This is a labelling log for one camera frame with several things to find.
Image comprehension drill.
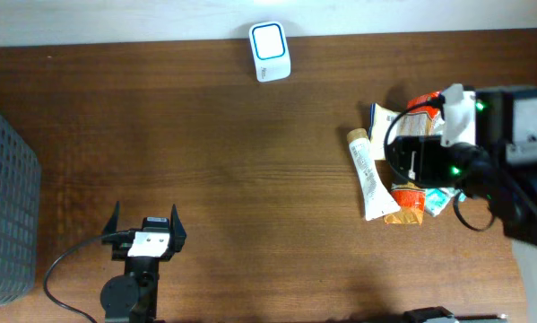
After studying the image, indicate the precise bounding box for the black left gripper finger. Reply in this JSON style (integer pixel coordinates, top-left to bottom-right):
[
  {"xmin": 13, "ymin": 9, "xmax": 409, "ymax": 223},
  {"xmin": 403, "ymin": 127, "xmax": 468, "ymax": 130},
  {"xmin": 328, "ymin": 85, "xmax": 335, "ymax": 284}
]
[
  {"xmin": 102, "ymin": 201, "xmax": 120, "ymax": 234},
  {"xmin": 170, "ymin": 205, "xmax": 186, "ymax": 252}
]

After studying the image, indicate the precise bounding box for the teal wet wipes pack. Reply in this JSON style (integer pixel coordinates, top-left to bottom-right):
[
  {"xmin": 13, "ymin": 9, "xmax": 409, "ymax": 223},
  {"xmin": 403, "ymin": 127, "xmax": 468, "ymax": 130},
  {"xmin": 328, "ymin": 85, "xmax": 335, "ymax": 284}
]
[{"xmin": 424, "ymin": 188, "xmax": 466, "ymax": 217}]

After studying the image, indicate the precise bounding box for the orange spaghetti packet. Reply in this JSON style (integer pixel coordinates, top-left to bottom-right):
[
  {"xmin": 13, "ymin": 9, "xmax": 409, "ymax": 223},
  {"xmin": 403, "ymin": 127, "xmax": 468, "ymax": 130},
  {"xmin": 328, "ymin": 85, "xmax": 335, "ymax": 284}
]
[{"xmin": 384, "ymin": 92, "xmax": 444, "ymax": 224}]

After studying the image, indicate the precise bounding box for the white yellow snack bag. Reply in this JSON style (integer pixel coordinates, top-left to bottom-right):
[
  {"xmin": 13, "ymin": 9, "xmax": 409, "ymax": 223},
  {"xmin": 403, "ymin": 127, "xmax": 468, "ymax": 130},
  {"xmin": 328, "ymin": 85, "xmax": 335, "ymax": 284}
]
[{"xmin": 368, "ymin": 103, "xmax": 399, "ymax": 161}]

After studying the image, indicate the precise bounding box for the white tube with beige cap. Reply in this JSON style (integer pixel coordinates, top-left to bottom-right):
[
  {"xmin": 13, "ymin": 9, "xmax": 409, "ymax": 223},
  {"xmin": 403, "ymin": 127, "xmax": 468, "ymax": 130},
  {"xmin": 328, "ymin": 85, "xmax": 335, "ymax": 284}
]
[{"xmin": 347, "ymin": 128, "xmax": 401, "ymax": 221}]

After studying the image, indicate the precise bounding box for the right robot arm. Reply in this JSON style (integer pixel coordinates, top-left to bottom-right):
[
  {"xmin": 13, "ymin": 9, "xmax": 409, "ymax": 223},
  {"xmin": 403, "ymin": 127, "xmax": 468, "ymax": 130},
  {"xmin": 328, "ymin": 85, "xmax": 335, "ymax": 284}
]
[{"xmin": 383, "ymin": 83, "xmax": 537, "ymax": 322}]

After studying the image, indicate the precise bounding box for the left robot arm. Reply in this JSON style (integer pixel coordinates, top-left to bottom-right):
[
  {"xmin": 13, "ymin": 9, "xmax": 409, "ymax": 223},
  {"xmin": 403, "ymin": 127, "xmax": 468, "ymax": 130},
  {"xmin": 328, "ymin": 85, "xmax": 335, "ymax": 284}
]
[{"xmin": 100, "ymin": 204, "xmax": 186, "ymax": 323}]

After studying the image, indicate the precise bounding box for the white barcode scanner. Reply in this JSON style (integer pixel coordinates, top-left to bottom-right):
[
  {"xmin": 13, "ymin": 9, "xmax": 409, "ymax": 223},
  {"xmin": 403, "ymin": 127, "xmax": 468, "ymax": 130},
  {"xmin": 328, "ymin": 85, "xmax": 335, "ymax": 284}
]
[{"xmin": 248, "ymin": 22, "xmax": 291, "ymax": 83}]

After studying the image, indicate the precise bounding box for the dark grey mesh basket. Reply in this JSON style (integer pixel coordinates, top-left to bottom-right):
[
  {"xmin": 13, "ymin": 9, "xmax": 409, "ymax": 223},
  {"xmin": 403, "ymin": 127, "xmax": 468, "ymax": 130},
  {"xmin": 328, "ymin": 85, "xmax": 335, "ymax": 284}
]
[{"xmin": 0, "ymin": 114, "xmax": 41, "ymax": 306}]

